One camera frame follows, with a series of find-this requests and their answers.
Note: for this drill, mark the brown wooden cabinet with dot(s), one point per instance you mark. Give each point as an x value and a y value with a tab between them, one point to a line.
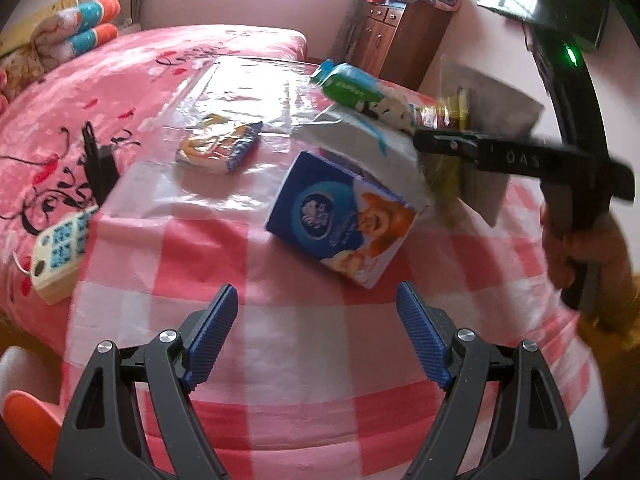
400	45

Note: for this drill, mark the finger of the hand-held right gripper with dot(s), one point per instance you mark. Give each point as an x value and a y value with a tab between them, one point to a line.
445	144

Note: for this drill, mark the orange white slipper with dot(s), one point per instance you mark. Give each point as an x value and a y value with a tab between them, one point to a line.
30	415

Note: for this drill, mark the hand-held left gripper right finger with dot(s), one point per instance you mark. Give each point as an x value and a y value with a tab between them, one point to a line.
420	332

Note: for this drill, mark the blue yellow snack packet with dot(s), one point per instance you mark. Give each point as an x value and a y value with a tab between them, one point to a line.
220	147

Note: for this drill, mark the yellow wooden headboard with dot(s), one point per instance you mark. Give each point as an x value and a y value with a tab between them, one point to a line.
30	22

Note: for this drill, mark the floral pillow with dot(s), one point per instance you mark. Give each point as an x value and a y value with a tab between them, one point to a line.
17	72

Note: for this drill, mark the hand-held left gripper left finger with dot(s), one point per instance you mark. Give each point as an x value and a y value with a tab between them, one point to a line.
212	330

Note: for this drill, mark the red white checkered tablecloth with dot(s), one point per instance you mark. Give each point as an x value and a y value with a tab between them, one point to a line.
310	385

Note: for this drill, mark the black charger adapter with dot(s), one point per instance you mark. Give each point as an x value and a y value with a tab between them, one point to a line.
102	170

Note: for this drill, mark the person's right hand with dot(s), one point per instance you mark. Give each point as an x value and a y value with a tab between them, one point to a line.
600	247

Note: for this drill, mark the pink printed bedspread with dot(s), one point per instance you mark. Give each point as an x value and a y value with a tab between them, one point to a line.
125	65

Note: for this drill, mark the white blue printed plastic bag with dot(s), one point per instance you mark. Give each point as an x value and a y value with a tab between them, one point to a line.
340	220

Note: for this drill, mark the folded blue orange blanket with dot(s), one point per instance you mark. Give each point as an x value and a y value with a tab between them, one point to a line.
75	25

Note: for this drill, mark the beige power strip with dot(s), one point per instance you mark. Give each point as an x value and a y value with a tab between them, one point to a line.
60	250

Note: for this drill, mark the person's right forearm yellow sleeve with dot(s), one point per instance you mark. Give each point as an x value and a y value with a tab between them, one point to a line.
625	305

